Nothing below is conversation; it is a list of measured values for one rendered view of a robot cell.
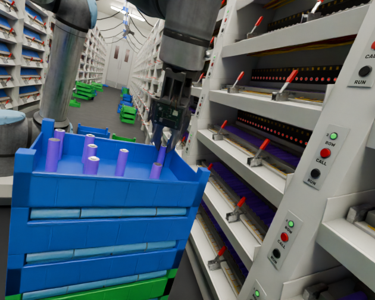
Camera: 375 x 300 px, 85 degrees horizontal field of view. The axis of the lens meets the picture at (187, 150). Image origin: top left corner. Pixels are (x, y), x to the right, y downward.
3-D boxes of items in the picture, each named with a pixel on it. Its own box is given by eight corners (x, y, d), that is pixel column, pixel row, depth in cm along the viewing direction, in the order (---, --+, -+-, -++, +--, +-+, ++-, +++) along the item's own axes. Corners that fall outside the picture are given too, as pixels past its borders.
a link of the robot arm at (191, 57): (168, 34, 43) (213, 47, 43) (163, 59, 45) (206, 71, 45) (156, 33, 35) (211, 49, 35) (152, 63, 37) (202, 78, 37)
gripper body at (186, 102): (145, 124, 43) (155, 63, 37) (156, 111, 50) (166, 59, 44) (180, 134, 43) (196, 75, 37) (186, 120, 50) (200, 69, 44)
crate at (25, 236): (7, 255, 29) (10, 208, 27) (36, 185, 46) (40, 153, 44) (188, 239, 44) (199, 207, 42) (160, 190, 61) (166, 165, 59)
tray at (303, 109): (317, 132, 43) (333, 59, 38) (208, 100, 97) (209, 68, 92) (386, 125, 48) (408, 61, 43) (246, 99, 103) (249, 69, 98)
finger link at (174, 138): (161, 162, 49) (165, 126, 44) (166, 150, 54) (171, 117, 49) (173, 165, 49) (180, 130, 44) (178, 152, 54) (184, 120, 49)
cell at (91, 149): (82, 177, 39) (87, 146, 37) (82, 173, 40) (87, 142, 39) (92, 178, 40) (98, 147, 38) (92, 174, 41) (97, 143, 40)
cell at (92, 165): (81, 194, 34) (87, 159, 32) (81, 189, 35) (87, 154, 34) (93, 195, 35) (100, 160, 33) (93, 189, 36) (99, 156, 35)
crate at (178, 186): (10, 208, 27) (14, 152, 25) (40, 153, 44) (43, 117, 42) (199, 207, 42) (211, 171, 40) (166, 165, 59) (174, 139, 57)
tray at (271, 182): (280, 211, 47) (291, 156, 43) (196, 138, 102) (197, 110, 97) (347, 197, 53) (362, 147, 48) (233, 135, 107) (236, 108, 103)
